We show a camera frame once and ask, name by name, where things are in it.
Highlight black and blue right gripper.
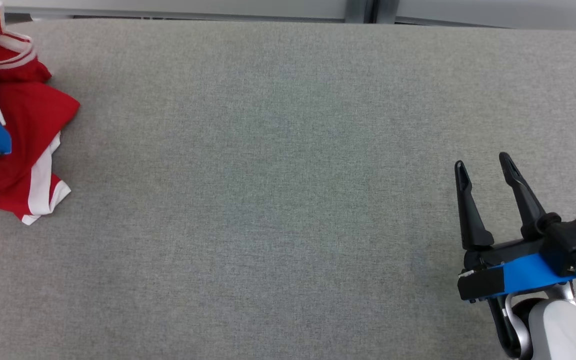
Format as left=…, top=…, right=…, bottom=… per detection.
left=454, top=152, right=576, bottom=302

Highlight red shorts with white trim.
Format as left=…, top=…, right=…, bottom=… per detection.
left=0, top=79, right=81, bottom=226

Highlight grey upholstered fabric platform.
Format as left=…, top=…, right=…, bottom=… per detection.
left=0, top=19, right=576, bottom=360

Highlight grey partition post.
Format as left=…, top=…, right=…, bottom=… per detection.
left=344, top=0, right=400, bottom=24

